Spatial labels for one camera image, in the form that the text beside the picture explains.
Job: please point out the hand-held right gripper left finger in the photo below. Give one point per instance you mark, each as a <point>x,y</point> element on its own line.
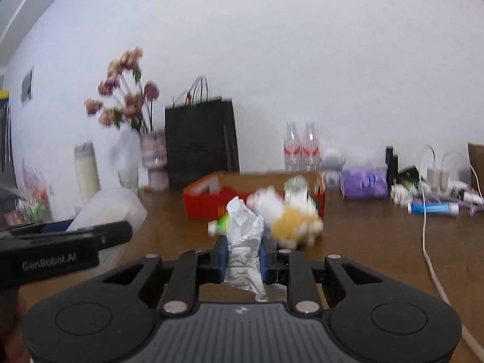
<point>221,261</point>

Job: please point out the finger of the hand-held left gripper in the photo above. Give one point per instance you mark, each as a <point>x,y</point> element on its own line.
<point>53,227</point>
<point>109,234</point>

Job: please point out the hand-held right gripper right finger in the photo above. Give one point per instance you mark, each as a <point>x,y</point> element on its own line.
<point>266,264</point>

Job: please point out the white paper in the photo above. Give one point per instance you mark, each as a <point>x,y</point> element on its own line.
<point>244,234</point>

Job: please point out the fluffy plush toy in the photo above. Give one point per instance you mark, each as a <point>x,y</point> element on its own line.
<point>297,223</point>

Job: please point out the red cardboard box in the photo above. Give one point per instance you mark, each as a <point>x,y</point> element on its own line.
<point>200,206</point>

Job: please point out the white plastic bag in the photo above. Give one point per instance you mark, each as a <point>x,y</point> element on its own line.
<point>109,208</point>

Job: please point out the green white small bottle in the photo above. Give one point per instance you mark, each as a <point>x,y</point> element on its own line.
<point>219,227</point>

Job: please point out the colourful wrapped flowers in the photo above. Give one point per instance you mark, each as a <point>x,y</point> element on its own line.
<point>32,196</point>

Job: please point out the clear drinking glass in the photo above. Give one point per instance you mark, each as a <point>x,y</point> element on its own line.
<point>128,181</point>

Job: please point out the white thermos bottle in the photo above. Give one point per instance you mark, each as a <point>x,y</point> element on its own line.
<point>87,176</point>

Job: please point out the clear plastic jar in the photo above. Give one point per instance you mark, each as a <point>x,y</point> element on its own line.
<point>296,189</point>

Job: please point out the pink patterned vase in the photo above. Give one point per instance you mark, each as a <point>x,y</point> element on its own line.
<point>154,158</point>

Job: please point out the black stand yellow cap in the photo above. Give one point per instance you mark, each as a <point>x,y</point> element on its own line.
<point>3,132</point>

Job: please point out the clear water bottle red label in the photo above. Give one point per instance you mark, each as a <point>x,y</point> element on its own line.
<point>311,151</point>
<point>292,151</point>

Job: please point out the black paper bag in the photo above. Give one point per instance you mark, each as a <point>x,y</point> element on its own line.
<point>200,143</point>

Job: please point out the white robot toy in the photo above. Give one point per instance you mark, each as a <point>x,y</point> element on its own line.
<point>333,166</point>

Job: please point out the purple tissue pack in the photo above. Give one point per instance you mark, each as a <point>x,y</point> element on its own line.
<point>365,183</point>

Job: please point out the dried pink flower bouquet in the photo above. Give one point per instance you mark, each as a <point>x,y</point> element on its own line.
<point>130,102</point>

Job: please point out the small white bottles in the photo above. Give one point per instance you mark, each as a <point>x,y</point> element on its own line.
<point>401,194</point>

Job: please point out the tall black box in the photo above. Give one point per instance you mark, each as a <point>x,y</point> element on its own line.
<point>392,164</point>

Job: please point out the blue white tube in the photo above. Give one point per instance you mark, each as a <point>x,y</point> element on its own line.
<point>433,208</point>

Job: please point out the white charger plug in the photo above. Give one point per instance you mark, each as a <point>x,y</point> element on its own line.
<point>444,177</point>
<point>432,176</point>

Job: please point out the brown cardboard box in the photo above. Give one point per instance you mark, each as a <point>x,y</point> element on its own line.
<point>477,166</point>

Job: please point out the wall picture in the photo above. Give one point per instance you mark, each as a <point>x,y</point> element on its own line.
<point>27,85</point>

